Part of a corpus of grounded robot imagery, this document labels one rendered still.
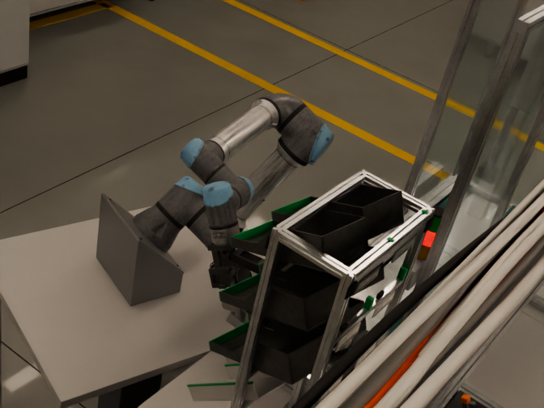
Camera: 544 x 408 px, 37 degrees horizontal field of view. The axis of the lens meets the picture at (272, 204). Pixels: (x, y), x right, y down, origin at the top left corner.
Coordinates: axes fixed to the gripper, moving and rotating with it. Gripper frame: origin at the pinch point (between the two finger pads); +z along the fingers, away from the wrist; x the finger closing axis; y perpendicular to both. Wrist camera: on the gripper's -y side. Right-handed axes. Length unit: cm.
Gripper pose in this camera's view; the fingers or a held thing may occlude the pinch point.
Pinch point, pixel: (248, 312)
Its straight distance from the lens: 214.8
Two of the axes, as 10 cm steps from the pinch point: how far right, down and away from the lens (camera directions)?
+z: 1.7, 9.5, 2.4
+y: -9.0, 0.6, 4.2
